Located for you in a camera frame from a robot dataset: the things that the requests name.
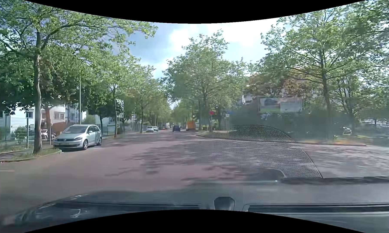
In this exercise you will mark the reddish grey asphalt road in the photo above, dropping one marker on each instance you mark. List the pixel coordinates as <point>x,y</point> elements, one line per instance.
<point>142,161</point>

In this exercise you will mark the lamp post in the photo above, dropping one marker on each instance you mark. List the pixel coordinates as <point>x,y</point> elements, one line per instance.
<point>80,97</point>

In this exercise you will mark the dark blue car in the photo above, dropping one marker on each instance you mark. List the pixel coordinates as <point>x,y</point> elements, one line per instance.
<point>176,128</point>

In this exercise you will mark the large billboard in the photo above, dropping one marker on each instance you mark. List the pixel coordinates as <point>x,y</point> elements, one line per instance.
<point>280,104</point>

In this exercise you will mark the grass verge with kerb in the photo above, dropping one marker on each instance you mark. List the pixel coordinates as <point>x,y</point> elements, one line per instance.
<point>337,141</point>
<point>29,154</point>

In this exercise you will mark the white parked car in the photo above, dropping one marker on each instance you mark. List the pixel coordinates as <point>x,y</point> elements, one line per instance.
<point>149,129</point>

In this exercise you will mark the row of trees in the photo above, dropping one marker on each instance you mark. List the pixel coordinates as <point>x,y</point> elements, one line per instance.
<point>324,81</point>
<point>37,97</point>

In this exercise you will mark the silver parked car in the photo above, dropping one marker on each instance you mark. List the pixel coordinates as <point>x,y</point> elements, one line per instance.
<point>78,136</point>

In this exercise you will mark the metal fence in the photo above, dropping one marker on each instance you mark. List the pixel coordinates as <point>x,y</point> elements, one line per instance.
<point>16,136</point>

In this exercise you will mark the orange lorry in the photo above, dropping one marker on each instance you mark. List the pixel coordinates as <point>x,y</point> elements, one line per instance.
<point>191,125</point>

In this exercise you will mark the row of parked cars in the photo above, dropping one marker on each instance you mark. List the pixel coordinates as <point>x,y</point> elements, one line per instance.
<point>380,127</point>

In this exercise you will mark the white building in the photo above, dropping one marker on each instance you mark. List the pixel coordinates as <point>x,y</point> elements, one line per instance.
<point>19,119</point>

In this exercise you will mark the red road sign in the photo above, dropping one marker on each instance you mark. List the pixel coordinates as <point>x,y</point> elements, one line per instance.
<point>211,120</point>

